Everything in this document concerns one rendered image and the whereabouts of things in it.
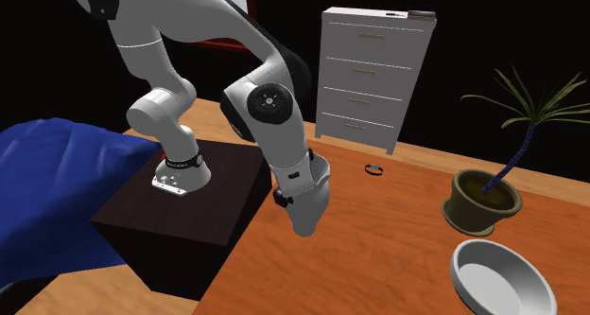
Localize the dark wooden robot stand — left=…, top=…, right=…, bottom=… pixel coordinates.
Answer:
left=89, top=138, right=274, bottom=302

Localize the white chest of drawers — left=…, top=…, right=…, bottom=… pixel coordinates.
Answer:
left=314, top=6, right=438, bottom=156

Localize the potted palm plant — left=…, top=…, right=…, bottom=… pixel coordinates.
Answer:
left=440, top=65, right=590, bottom=238

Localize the blue bed cover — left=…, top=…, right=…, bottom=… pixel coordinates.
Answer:
left=0, top=116, right=163, bottom=290

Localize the white bowl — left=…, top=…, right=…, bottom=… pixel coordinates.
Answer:
left=449, top=238, right=560, bottom=315

